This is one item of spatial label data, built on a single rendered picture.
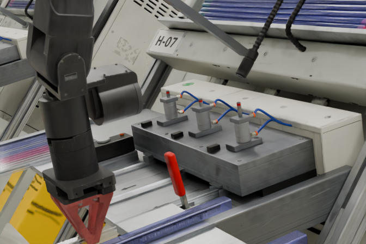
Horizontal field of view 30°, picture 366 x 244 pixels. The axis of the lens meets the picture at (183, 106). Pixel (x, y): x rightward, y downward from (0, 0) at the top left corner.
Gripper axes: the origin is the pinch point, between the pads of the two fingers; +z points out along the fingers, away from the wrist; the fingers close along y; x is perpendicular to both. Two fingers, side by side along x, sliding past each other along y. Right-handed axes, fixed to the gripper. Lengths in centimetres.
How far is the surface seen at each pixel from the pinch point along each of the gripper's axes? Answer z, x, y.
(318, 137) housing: -5.3, -34.0, -7.1
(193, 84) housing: -7, -39, 36
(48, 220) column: 120, -73, 304
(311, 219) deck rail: 4.8, -28.8, -10.0
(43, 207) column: 111, -72, 304
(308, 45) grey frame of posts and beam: -15.0, -46.5, 8.3
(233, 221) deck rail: 0.5, -16.1, -10.0
